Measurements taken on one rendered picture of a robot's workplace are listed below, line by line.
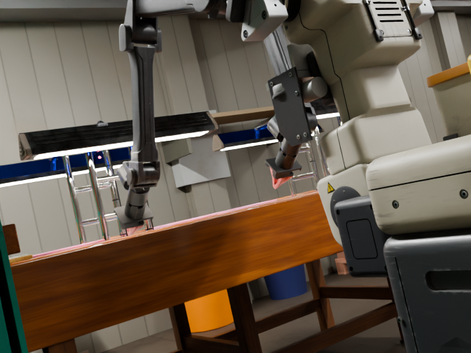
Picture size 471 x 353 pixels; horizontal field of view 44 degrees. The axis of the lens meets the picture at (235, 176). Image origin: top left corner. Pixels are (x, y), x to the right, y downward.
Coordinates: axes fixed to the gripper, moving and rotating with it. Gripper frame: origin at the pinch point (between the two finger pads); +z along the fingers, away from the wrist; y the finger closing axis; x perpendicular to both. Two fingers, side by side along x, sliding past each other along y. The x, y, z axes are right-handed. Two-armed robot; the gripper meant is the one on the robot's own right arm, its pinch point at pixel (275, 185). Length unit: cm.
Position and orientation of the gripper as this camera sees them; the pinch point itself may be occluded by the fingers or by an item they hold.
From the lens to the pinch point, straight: 181.7
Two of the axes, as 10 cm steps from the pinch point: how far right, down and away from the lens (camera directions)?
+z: -2.4, 7.5, 6.1
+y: -8.2, 1.7, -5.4
